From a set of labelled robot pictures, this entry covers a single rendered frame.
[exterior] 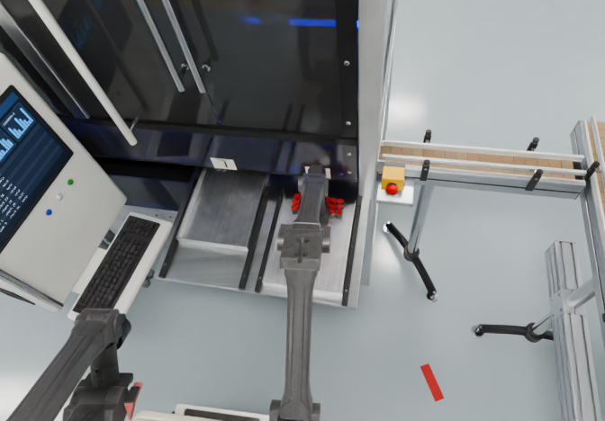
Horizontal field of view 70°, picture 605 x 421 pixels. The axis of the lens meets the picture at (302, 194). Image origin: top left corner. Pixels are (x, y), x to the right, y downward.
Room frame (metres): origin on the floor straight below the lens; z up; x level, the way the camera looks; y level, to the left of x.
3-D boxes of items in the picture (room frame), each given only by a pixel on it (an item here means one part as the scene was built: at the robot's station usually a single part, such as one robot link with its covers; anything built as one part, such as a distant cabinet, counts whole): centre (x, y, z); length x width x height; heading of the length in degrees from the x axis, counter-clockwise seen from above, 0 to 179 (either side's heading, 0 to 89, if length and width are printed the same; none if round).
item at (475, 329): (0.37, -0.91, 0.07); 0.50 x 0.08 x 0.14; 69
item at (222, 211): (0.89, 0.28, 0.90); 0.34 x 0.26 x 0.04; 159
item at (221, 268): (0.76, 0.15, 0.87); 0.70 x 0.48 x 0.02; 69
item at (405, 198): (0.82, -0.34, 0.87); 0.14 x 0.13 x 0.02; 159
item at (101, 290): (0.77, 0.72, 0.82); 0.40 x 0.14 x 0.02; 151
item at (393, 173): (0.79, -0.31, 0.99); 0.08 x 0.07 x 0.07; 159
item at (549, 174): (0.82, -0.63, 0.92); 0.69 x 0.16 x 0.16; 69
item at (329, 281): (0.66, 0.00, 0.90); 0.34 x 0.26 x 0.04; 159
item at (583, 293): (0.37, -0.91, 0.46); 0.09 x 0.09 x 0.77; 69
